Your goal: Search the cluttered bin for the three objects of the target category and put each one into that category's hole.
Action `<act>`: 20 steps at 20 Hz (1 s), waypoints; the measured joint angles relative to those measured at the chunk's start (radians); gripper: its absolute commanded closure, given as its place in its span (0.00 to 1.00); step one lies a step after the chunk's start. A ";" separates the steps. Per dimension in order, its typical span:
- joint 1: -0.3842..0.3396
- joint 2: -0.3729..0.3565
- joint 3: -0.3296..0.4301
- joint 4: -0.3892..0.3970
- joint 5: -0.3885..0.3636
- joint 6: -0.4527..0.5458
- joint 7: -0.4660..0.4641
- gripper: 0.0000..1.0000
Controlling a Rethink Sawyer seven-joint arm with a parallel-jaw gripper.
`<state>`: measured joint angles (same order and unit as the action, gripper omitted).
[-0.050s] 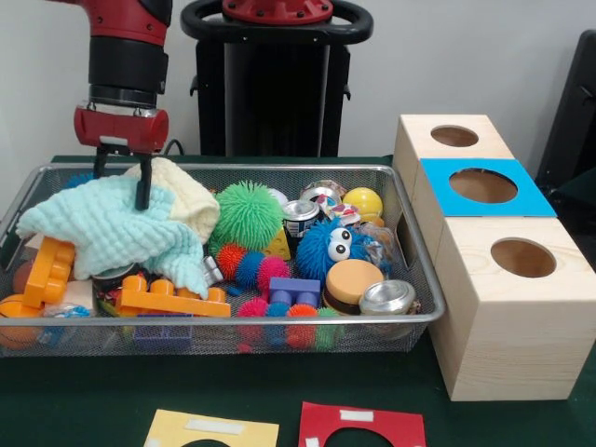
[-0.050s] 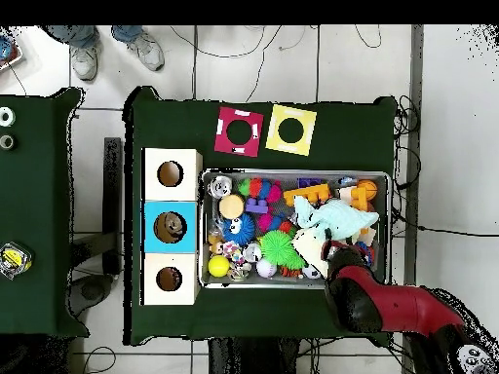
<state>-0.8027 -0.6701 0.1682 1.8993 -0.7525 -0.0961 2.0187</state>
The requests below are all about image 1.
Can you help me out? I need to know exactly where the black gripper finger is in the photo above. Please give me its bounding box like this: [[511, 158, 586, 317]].
[[92, 143, 110, 181], [134, 153, 153, 210]]

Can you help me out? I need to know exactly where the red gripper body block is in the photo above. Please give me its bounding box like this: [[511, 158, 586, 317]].
[[74, 105, 170, 156]]

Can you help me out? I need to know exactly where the cream white cloth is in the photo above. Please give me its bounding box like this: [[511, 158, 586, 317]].
[[123, 156, 221, 246]]

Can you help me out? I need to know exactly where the mint green cloth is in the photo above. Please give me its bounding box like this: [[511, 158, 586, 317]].
[[16, 176, 210, 299]]

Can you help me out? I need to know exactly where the orange toy building brick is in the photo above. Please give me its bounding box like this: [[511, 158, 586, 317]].
[[115, 274, 233, 318], [21, 235, 76, 308]]

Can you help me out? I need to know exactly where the yellow card with round hole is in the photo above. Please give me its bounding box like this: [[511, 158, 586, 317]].
[[142, 408, 280, 447]]

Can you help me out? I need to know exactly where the red card with round hole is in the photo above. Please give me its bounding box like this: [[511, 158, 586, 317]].
[[297, 400, 427, 447]]

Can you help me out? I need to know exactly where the wooden box with three holes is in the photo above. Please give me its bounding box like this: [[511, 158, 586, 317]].
[[393, 114, 596, 401]]

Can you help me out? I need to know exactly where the green fuzzy ball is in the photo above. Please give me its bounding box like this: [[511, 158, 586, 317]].
[[207, 181, 285, 257]]

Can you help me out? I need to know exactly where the multicolour spiky caterpillar toy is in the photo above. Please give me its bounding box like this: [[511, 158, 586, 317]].
[[216, 244, 292, 290]]

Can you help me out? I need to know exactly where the blue label drink can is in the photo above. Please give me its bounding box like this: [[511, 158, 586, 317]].
[[282, 199, 322, 252]]

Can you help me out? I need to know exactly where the blue fuzzy ball with eyes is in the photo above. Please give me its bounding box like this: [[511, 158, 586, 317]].
[[296, 218, 373, 283]]

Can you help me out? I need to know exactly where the blue toy building brick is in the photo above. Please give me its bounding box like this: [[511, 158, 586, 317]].
[[268, 278, 322, 309]]

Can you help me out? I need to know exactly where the plain yellow ball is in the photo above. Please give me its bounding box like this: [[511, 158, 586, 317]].
[[343, 186, 385, 221]]

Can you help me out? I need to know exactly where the toy burger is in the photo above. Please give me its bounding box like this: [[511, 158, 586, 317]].
[[323, 259, 386, 316]]

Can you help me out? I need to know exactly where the silver drink can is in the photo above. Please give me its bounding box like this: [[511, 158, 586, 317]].
[[359, 279, 418, 316]]

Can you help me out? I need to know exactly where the black chair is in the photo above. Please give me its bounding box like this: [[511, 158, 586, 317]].
[[535, 30, 596, 187]]

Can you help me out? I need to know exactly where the black pedestal with red base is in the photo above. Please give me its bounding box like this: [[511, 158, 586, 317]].
[[180, 0, 373, 158]]

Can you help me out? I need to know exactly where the silver wire mesh bin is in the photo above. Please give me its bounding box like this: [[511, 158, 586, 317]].
[[0, 162, 447, 359]]

